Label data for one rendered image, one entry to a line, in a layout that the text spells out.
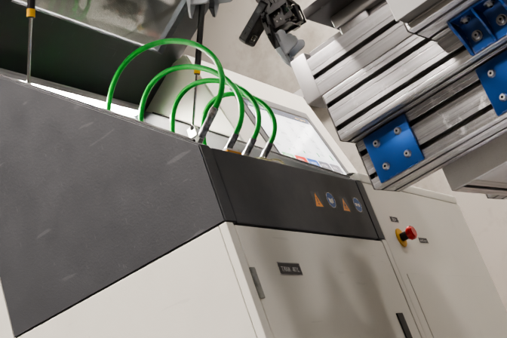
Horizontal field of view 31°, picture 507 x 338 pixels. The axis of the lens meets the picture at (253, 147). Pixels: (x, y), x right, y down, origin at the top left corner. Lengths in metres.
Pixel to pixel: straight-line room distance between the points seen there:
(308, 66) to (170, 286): 0.48
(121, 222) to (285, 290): 0.35
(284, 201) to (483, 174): 0.49
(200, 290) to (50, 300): 0.38
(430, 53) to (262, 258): 0.51
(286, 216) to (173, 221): 0.26
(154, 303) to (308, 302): 0.30
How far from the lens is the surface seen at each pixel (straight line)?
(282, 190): 1.88
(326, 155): 2.93
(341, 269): 1.96
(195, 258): 1.68
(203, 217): 1.67
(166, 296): 1.71
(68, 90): 2.39
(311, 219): 1.94
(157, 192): 1.74
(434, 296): 2.36
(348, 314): 1.90
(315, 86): 1.57
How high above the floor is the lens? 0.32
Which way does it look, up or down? 21 degrees up
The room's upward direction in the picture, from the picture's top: 20 degrees counter-clockwise
